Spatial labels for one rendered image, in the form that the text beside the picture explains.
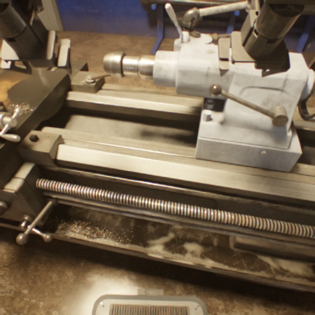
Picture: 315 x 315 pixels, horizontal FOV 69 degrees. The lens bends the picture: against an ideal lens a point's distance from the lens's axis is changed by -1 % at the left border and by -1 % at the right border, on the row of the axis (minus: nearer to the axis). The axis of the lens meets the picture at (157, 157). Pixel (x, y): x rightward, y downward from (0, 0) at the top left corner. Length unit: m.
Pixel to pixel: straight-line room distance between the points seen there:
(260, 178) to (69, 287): 1.21
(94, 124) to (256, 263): 1.00
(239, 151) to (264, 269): 0.59
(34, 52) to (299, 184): 0.83
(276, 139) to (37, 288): 1.46
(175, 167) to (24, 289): 1.20
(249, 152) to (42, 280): 1.35
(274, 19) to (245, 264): 0.98
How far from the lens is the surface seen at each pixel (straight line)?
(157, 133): 1.12
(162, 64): 0.78
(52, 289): 1.63
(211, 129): 0.79
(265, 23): 0.45
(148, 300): 1.24
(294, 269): 1.27
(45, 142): 0.95
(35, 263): 1.72
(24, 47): 0.53
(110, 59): 0.85
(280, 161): 0.89
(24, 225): 1.12
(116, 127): 1.16
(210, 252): 1.17
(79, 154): 0.91
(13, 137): 0.81
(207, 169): 0.82
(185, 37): 0.85
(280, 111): 0.77
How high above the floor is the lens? 1.48
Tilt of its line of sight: 49 degrees down
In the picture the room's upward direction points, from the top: straight up
